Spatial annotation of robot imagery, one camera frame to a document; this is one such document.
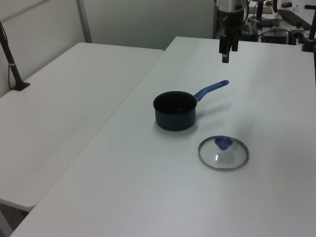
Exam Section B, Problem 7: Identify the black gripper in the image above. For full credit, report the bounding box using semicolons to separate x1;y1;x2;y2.
219;11;245;64

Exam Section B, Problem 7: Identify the glass lid with blue knob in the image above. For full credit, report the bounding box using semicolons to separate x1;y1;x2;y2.
197;134;249;171

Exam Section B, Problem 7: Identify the dark device with green light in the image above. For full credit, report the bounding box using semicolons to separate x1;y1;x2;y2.
243;22;259;41

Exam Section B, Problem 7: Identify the black electronics box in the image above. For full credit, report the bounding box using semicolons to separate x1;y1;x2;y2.
261;29;290;44

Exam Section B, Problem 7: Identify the black keyboard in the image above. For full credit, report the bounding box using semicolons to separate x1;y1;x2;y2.
276;9;312;26

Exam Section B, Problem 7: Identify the emergency stop button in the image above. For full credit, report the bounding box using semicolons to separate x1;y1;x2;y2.
290;21;307;39

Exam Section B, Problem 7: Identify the white side table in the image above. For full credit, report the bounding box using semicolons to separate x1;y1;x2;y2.
0;42;165;208

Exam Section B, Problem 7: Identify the black camera pole with clamp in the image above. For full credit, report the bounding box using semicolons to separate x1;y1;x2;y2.
301;17;316;52

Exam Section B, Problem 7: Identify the dark saucepan with blue handle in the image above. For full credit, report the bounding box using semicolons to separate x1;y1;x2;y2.
152;79;230;132

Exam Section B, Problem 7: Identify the black camera pole with base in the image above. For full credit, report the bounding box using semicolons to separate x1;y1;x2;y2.
0;21;31;91

